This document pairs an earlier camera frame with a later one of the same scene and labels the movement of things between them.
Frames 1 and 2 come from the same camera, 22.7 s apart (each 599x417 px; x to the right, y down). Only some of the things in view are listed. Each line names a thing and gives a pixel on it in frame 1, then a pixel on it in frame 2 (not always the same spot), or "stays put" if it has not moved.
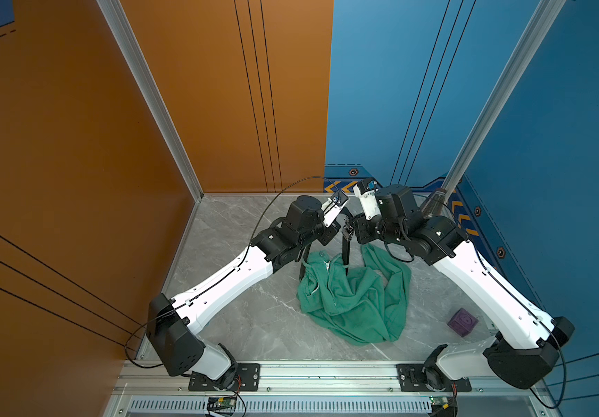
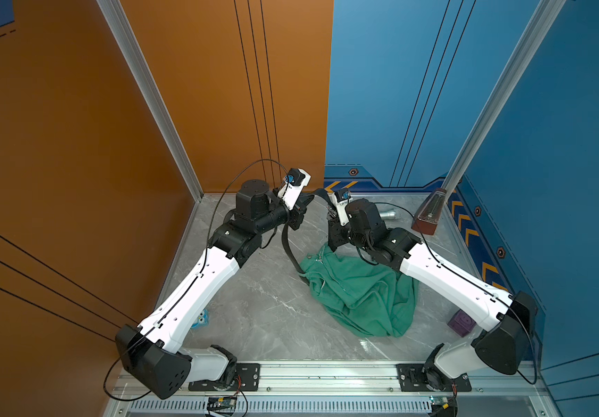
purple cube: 463,322 stays put
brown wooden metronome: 434,204 stays put
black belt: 345,252 → 309,195
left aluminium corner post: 162,111 stays put
